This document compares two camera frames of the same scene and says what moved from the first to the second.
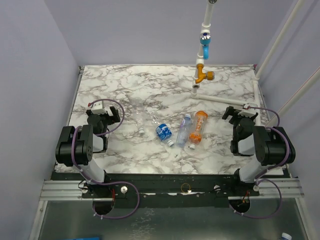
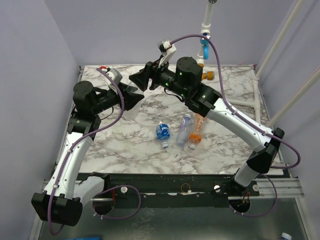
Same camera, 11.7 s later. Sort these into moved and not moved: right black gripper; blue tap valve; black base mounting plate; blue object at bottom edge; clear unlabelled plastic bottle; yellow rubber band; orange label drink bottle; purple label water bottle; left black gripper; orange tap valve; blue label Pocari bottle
Moved: blue label Pocari bottle; clear unlabelled plastic bottle; left black gripper; right black gripper
Not moved: blue tap valve; orange label drink bottle; purple label water bottle; orange tap valve; blue object at bottom edge; yellow rubber band; black base mounting plate
